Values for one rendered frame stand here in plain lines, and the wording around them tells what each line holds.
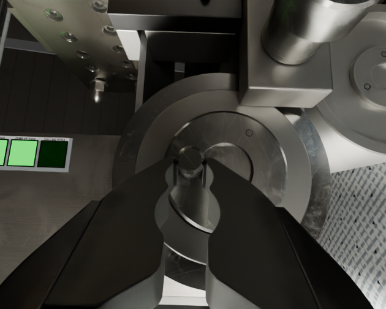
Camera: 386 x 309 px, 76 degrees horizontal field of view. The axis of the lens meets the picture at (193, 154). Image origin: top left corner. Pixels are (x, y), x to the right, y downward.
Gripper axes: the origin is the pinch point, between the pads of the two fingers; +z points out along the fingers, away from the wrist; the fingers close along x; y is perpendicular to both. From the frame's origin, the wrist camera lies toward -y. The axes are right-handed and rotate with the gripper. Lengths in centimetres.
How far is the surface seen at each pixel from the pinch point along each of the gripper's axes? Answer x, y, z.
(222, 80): 2.0, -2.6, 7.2
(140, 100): -3.9, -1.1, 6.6
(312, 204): 8.1, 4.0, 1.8
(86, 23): -15.4, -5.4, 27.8
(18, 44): -147, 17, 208
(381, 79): 13.8, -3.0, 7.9
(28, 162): -32.5, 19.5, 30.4
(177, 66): -17, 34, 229
